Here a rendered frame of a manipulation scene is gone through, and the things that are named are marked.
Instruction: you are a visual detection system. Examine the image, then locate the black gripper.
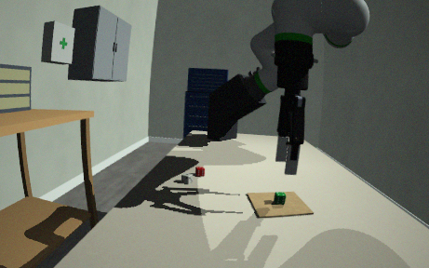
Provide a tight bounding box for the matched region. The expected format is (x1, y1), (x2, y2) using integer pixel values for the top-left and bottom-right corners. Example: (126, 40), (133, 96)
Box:
(275, 65), (309, 175)

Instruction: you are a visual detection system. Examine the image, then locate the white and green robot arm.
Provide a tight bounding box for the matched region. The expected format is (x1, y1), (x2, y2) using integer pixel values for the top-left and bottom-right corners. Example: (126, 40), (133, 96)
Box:
(244, 0), (369, 101)

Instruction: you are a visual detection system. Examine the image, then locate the tan flat mat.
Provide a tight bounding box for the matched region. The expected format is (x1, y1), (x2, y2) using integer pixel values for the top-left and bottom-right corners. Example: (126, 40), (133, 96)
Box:
(247, 192), (314, 218)

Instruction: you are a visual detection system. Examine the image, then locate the green die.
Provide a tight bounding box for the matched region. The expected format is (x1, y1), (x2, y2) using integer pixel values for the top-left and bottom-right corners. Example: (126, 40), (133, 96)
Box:
(274, 192), (286, 205)

